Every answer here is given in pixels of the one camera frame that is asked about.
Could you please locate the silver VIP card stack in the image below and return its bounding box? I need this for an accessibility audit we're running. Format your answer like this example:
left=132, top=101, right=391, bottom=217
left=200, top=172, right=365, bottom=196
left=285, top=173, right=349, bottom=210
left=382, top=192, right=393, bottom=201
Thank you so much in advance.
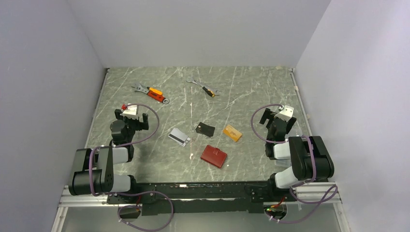
left=168, top=128, right=191, bottom=147

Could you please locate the red leather card holder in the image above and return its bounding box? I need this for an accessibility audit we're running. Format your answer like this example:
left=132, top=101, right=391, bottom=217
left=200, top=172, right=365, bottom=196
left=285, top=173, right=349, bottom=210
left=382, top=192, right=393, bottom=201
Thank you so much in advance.
left=200, top=145, right=227, bottom=168

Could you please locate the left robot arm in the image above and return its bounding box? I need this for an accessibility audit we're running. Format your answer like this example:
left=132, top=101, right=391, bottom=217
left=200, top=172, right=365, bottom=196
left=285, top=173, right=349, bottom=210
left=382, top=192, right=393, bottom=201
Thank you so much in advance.
left=68, top=106, right=149, bottom=203

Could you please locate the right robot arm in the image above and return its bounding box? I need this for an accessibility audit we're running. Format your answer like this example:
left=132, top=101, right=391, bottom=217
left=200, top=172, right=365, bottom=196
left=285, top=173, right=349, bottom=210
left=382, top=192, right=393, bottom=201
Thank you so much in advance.
left=259, top=105, right=335, bottom=201

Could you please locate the orange gold card stack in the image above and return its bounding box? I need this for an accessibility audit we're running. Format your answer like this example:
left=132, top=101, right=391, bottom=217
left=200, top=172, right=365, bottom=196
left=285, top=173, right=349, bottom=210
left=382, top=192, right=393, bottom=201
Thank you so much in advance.
left=222, top=125, right=243, bottom=142

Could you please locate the black VIP card stack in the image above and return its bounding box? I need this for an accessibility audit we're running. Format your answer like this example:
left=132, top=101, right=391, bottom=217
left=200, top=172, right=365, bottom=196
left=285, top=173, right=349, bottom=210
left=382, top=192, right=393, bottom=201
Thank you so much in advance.
left=195, top=122, right=215, bottom=137

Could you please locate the orange red adjustable wrench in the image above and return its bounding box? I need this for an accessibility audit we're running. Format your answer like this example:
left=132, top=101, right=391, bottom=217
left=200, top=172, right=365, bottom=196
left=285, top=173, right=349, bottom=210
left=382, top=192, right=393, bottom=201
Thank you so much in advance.
left=132, top=82, right=170, bottom=104

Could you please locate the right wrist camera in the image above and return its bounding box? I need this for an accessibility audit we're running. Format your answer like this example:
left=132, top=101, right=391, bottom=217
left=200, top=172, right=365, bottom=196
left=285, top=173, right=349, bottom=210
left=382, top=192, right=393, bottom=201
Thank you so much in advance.
left=276, top=105, right=294, bottom=122

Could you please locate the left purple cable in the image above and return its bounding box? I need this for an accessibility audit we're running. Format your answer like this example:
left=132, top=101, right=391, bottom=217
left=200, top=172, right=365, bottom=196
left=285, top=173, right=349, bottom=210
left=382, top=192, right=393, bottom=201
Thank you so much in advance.
left=88, top=103, right=175, bottom=232

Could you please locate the purple cable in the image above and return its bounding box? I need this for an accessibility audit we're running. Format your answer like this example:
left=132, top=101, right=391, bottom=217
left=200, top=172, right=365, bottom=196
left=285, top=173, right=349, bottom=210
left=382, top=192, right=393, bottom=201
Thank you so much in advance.
left=250, top=103, right=339, bottom=224
left=88, top=103, right=175, bottom=232

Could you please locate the black yellow handled wrench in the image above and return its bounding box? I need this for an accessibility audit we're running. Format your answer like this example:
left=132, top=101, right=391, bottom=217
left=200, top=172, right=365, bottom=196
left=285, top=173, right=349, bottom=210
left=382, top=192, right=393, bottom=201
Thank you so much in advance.
left=186, top=77, right=221, bottom=98

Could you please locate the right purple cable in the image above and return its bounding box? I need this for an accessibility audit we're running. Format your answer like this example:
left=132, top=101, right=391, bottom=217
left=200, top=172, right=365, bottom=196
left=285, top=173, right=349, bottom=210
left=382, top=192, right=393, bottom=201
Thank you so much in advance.
left=250, top=103, right=339, bottom=224

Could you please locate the black aluminium base frame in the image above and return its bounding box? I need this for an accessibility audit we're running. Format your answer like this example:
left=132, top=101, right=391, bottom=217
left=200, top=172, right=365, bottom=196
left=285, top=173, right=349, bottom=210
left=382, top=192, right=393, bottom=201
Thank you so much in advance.
left=59, top=181, right=340, bottom=218

